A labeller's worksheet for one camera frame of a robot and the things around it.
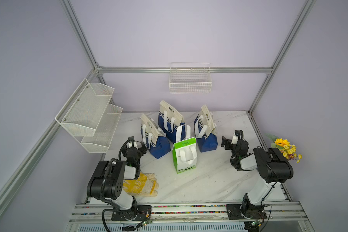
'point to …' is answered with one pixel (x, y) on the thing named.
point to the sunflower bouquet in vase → (287, 150)
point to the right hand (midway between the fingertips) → (230, 138)
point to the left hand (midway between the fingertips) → (134, 145)
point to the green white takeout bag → (184, 150)
